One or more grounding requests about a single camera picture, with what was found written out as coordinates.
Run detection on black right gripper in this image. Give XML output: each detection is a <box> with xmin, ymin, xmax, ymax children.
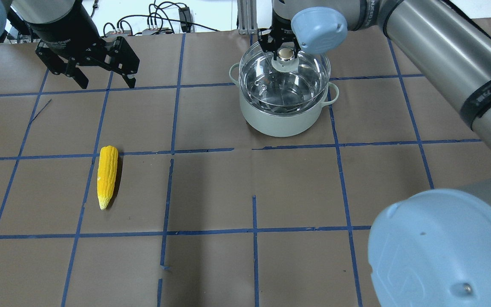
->
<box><xmin>257</xmin><ymin>12</ymin><xmax>301</xmax><ymax>60</ymax></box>

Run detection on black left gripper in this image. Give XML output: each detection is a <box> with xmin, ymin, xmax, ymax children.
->
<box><xmin>35</xmin><ymin>4</ymin><xmax>140</xmax><ymax>89</ymax></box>

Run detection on glass pot lid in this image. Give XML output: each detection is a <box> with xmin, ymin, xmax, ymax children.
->
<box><xmin>237</xmin><ymin>43</ymin><xmax>331</xmax><ymax>114</ymax></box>

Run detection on yellow corn cob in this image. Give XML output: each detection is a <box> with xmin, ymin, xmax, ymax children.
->
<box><xmin>97</xmin><ymin>145</ymin><xmax>118</xmax><ymax>210</ymax></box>

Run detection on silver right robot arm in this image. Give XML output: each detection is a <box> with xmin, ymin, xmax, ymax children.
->
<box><xmin>251</xmin><ymin>27</ymin><xmax>491</xmax><ymax>307</ymax></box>

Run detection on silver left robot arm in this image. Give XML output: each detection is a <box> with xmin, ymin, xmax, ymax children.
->
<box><xmin>0</xmin><ymin>0</ymin><xmax>140</xmax><ymax>89</ymax></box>

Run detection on pale green cooking pot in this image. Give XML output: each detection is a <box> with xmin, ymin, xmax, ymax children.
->
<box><xmin>228</xmin><ymin>42</ymin><xmax>340</xmax><ymax>137</ymax></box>

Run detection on aluminium frame post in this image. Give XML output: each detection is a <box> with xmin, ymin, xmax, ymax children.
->
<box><xmin>237</xmin><ymin>0</ymin><xmax>258</xmax><ymax>35</ymax></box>

